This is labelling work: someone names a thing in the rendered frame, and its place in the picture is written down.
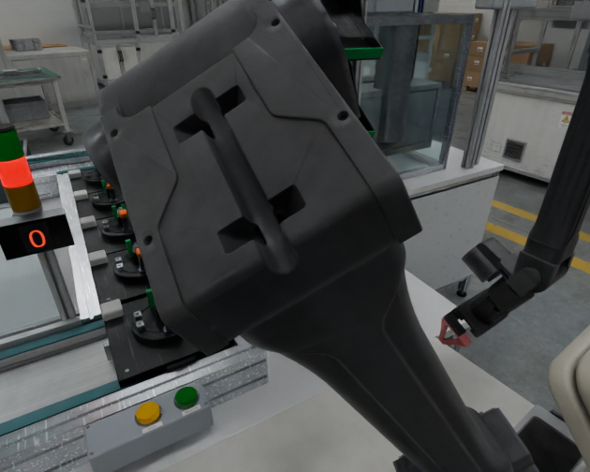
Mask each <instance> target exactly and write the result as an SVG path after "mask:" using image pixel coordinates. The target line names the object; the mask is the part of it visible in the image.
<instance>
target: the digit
mask: <svg viewBox="0 0 590 472"><path fill-rule="evenodd" d="M17 228H18V231H19V233H20V235H21V238H22V242H23V244H24V247H25V250H26V252H27V254H29V253H33V252H36V251H41V250H45V249H49V248H54V245H53V242H52V237H51V235H50V232H49V229H48V227H47V224H46V221H44V222H39V223H35V224H30V225H25V226H20V227H17Z"/></svg>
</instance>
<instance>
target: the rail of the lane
mask: <svg viewBox="0 0 590 472"><path fill-rule="evenodd" d="M196 380H199V381H200V383H201V385H202V388H203V389H204V391H205V393H206V396H207V398H208V400H209V402H210V404H211V408H213V407H215V406H218V405H221V404H223V403H225V402H226V401H229V400H231V399H233V398H235V397H238V396H240V395H242V394H244V393H247V392H249V391H251V390H254V389H256V388H258V387H260V386H262V385H265V384H267V383H268V382H269V381H268V362H267V350H263V349H260V348H258V347H254V346H252V345H251V344H249V343H248V342H245V343H243V344H240V345H238V346H236V347H232V348H229V349H227V350H224V351H222V352H219V353H216V354H214V355H212V356H210V357H207V358H205V359H202V360H199V361H197V359H196V356H192V357H190V358H187V359H185V360H182V361H178V362H176V363H173V364H171V365H168V366H167V373H166V374H164V375H161V376H157V377H155V378H152V379H149V380H147V381H144V382H142V383H140V384H138V385H135V386H132V387H130V388H127V389H125V390H122V391H118V392H116V393H114V394H111V395H109V396H106V397H103V398H101V399H98V400H96V401H93V402H92V403H89V404H86V405H84V406H80V407H77V408H75V409H72V410H69V411H68V412H65V413H63V414H60V415H58V416H55V417H52V418H50V419H47V420H44V421H42V422H39V423H36V424H34V425H31V426H29V427H26V428H24V429H21V430H19V431H17V432H14V433H12V434H9V435H5V436H2V437H0V472H69V471H71V470H74V469H76V468H78V467H80V466H83V465H86V464H88V463H90V462H89V460H88V455H87V448H86V441H85V434H84V426H86V425H88V424H90V423H93V422H95V421H98V420H102V419H104V418H107V417H108V416H110V415H113V414H115V413H118V412H120V411H123V410H125V409H128V408H130V407H132V406H135V405H138V404H140V403H143V402H145V401H148V400H150V399H152V398H155V397H156V396H159V395H161V394H164V393H166V392H169V391H173V390H175V389H177V388H180V387H182V386H184V385H186V384H189V383H191V382H194V381H196Z"/></svg>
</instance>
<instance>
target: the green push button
mask: <svg viewBox="0 0 590 472"><path fill-rule="evenodd" d="M197 399H198V394H197V391H196V389H195V388H193V387H183V388H181V389H179V390H178V391H177V392H176V394H175V401H176V404H177V405H178V406H181V407H188V406H191V405H193V404H194V403H195V402H196V401H197Z"/></svg>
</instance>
